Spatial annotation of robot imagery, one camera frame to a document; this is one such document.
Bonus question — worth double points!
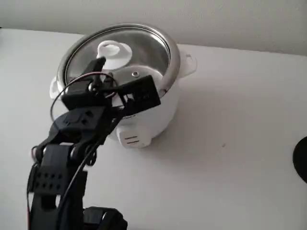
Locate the white electric rice cooker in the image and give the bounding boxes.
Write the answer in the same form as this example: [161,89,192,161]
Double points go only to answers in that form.
[49,23,198,149]

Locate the black round object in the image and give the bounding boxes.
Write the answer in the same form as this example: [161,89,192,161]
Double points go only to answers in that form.
[292,136,307,185]

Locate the black and red servo cable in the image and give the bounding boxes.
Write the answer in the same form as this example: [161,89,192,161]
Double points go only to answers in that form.
[49,72,116,122]

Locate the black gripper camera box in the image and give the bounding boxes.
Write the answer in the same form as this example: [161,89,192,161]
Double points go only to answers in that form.
[117,75,161,116]

